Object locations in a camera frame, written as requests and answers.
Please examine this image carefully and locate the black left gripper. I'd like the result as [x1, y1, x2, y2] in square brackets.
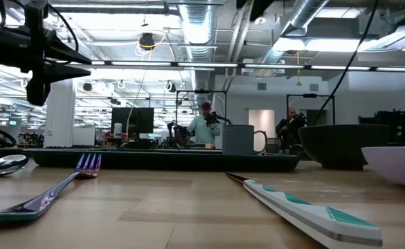
[0, 0, 93, 107]

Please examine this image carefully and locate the teal-handled metal spoon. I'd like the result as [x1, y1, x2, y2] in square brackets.
[0, 154, 30, 177]

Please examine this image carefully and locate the teal-handled metal fork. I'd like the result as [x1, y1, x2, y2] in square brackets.
[0, 152, 102, 222]

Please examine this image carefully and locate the dark green bowl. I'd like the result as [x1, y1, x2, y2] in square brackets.
[298, 123, 392, 170]

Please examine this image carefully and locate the teal and white knife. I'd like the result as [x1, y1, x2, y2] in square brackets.
[225, 172, 384, 249]

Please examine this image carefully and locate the lavender grey plate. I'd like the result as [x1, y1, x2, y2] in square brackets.
[361, 145, 405, 190]

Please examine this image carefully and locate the dark green serving tray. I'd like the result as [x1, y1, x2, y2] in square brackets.
[21, 147, 302, 173]

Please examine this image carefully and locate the white square pillar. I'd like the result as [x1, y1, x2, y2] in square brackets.
[44, 78, 77, 149]

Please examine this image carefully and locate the white cabinet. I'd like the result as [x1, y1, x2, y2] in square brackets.
[72, 127, 96, 147]

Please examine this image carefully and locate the black ceiling-mounted device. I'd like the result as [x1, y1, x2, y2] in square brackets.
[138, 32, 156, 52]

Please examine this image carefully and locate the black computer monitor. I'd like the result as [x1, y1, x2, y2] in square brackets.
[111, 107, 154, 140]

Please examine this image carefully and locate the person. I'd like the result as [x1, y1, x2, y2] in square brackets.
[187, 102, 222, 147]
[276, 107, 307, 154]

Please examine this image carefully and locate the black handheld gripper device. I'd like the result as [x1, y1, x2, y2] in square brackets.
[204, 110, 233, 127]

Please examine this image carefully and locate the black overhead light bar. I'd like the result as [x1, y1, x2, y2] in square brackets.
[49, 59, 405, 73]

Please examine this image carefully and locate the grey ceramic mug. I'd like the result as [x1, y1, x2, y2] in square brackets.
[222, 124, 269, 156]

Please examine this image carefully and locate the black dome-shaped object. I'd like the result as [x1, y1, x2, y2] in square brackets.
[288, 143, 305, 156]

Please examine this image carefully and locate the black equipment cabinet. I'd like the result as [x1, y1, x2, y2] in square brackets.
[357, 109, 405, 146]

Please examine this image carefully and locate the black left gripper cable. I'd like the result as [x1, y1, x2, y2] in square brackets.
[46, 3, 80, 53]

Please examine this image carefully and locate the black table border rail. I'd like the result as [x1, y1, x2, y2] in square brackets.
[0, 145, 33, 162]

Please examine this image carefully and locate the wide silver ventilation duct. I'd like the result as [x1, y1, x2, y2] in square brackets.
[178, 0, 217, 101]

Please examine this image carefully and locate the black metal rig frame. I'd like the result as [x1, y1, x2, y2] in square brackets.
[175, 89, 228, 139]
[285, 93, 336, 126]

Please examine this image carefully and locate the yellow hanging cord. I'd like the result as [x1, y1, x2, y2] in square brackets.
[295, 50, 303, 87]

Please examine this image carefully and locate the slanted silver ventilation duct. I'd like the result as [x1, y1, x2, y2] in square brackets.
[257, 0, 330, 66]

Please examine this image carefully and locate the long black hanging cable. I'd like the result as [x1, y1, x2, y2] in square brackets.
[312, 0, 379, 126]

